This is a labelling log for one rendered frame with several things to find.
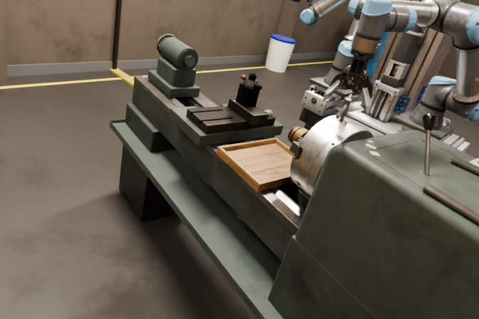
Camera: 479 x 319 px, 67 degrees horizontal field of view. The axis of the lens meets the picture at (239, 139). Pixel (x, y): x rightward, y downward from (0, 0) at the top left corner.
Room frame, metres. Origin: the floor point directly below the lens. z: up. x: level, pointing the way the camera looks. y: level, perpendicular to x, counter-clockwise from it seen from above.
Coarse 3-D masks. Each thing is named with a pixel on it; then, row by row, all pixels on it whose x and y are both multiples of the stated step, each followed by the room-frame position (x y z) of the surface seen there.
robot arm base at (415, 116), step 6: (420, 102) 1.71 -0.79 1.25; (420, 108) 1.68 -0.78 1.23; (426, 108) 1.65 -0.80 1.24; (432, 108) 1.64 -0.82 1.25; (414, 114) 1.69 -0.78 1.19; (420, 114) 1.66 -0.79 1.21; (438, 114) 1.64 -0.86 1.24; (414, 120) 1.66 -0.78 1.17; (420, 120) 1.64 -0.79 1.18; (438, 120) 1.63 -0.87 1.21; (438, 126) 1.63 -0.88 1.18
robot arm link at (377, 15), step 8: (368, 0) 1.12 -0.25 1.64; (376, 0) 1.10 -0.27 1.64; (384, 0) 1.10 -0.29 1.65; (368, 8) 1.11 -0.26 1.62; (376, 8) 1.10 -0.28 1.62; (384, 8) 1.10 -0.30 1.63; (392, 8) 1.14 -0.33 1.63; (368, 16) 1.10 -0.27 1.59; (376, 16) 1.10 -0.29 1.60; (384, 16) 1.10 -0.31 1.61; (392, 16) 1.12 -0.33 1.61; (360, 24) 1.12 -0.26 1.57; (368, 24) 1.10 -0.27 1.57; (376, 24) 1.10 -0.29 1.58; (384, 24) 1.11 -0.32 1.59; (392, 24) 1.13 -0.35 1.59; (360, 32) 1.12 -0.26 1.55; (368, 32) 1.10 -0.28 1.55; (376, 32) 1.10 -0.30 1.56; (376, 40) 1.11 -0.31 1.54
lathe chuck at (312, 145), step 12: (324, 120) 1.20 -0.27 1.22; (348, 120) 1.23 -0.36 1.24; (312, 132) 1.16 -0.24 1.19; (324, 132) 1.15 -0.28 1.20; (336, 132) 1.14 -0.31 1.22; (300, 144) 1.15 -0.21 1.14; (312, 144) 1.13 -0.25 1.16; (324, 144) 1.11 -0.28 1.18; (312, 156) 1.10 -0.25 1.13; (300, 168) 1.11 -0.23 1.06; (300, 180) 1.12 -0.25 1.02
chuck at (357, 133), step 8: (352, 128) 1.17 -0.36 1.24; (360, 128) 1.18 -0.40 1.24; (336, 136) 1.13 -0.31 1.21; (344, 136) 1.12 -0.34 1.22; (352, 136) 1.13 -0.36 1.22; (360, 136) 1.17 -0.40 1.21; (368, 136) 1.20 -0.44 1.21; (328, 144) 1.11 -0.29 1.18; (336, 144) 1.10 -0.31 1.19; (320, 152) 1.09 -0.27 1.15; (320, 160) 1.08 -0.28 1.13; (312, 168) 1.08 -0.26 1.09; (320, 168) 1.06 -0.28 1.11; (312, 176) 1.07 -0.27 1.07; (312, 184) 1.07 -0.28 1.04
